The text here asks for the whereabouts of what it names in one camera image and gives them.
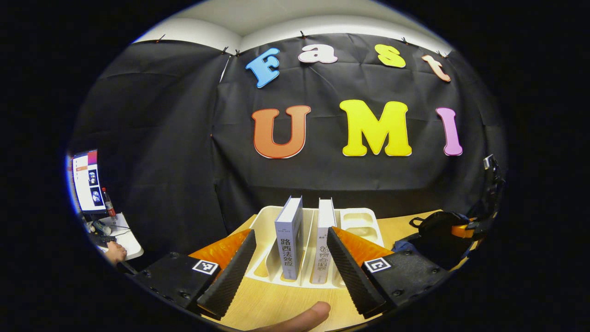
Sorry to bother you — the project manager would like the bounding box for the red bottle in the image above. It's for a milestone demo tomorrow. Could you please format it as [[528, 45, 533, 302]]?
[[101, 187, 117, 218]]

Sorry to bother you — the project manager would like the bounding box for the blue schoolbag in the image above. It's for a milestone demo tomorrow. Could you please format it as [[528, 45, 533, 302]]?
[[392, 211, 480, 271]]

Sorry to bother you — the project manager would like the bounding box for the black backdrop cloth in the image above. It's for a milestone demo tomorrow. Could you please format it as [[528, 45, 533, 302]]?
[[69, 32, 507, 259]]

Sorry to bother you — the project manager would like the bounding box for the white side table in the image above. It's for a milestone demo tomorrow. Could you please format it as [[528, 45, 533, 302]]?
[[85, 212, 144, 261]]

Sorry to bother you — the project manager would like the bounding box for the white book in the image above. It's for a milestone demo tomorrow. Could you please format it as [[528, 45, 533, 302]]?
[[310, 198, 337, 284]]

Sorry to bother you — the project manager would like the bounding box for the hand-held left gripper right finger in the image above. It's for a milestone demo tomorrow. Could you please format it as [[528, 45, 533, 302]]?
[[326, 226, 450, 320]]

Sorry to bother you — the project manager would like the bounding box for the white bookshelf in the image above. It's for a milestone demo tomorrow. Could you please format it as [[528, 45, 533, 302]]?
[[245, 205, 384, 290]]

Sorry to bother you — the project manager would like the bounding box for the computer monitor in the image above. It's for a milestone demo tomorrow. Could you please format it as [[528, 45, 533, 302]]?
[[70, 149, 107, 215]]

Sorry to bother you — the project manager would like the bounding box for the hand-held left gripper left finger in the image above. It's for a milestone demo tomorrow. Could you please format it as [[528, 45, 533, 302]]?
[[134, 228, 257, 321]]

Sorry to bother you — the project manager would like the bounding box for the grey book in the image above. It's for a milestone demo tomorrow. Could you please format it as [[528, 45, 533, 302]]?
[[275, 196, 304, 280]]

